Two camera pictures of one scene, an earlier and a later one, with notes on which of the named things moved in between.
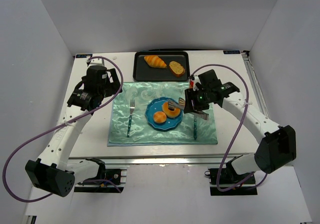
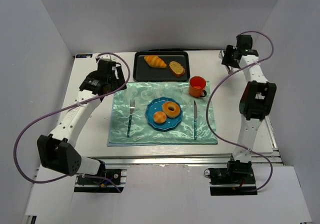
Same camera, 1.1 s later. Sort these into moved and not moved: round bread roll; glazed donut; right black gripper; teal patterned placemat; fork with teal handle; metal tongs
Moved: metal tongs; right black gripper
Not moved: teal patterned placemat; glazed donut; round bread roll; fork with teal handle
